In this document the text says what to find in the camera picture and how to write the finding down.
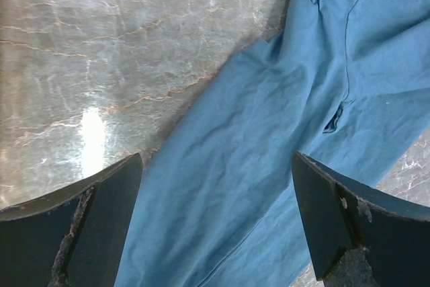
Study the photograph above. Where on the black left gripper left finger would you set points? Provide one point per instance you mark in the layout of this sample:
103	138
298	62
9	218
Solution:
73	236

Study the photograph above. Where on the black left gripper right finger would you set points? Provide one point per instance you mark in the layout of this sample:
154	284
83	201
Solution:
357	235

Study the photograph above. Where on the dark blue t-shirt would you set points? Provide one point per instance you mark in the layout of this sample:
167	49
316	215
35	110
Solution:
346	82

